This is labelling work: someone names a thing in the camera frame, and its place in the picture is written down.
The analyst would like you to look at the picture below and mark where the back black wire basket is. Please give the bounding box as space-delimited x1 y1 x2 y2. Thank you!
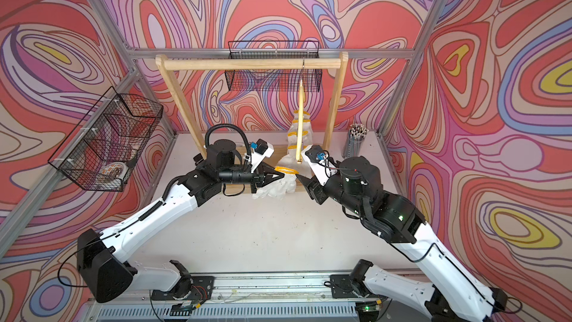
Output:
224 39 323 93

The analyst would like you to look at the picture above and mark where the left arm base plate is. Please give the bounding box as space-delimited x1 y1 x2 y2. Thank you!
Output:
151 275 215 302

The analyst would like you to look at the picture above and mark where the aluminium front rail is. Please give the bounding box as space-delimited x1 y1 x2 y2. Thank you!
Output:
79 271 430 321

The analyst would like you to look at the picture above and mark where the yellow curved clip hanger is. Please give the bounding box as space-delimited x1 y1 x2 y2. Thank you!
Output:
296 73 305 164

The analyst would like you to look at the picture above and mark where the mesh pencil cup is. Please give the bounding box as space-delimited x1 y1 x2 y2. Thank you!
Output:
342 123 369 159

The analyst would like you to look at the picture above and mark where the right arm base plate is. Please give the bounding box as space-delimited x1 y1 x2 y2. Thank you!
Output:
323 274 388 301

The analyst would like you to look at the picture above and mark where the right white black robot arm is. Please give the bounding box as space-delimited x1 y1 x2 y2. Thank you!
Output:
298 146 508 321

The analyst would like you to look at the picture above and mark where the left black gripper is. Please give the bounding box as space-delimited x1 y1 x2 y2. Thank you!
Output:
217 163 285 195

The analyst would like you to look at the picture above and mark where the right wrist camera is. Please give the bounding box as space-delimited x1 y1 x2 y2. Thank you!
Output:
302 145 335 186

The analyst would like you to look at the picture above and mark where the black object behind rack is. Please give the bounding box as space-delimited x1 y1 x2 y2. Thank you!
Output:
193 153 205 167

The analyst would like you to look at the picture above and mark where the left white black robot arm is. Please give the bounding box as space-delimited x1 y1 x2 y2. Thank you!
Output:
77 140 284 304

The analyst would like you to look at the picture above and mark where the wooden hanging rack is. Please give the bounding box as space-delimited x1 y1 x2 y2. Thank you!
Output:
154 51 349 194

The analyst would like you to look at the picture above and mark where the side black wire basket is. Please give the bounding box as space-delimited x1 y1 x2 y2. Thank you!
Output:
48 88 163 192

